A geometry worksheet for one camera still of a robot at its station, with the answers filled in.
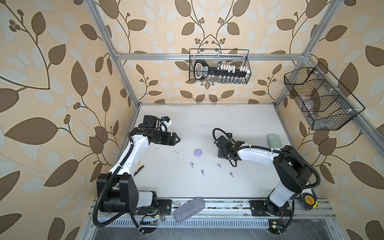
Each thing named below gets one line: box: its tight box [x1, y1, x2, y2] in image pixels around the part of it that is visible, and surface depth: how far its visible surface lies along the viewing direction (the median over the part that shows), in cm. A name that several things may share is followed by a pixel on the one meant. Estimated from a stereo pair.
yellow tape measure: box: [298, 192, 318, 211], surface depth 75 cm
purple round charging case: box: [193, 148, 203, 157], surface depth 96 cm
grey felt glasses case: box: [173, 197, 205, 222], surface depth 72 cm
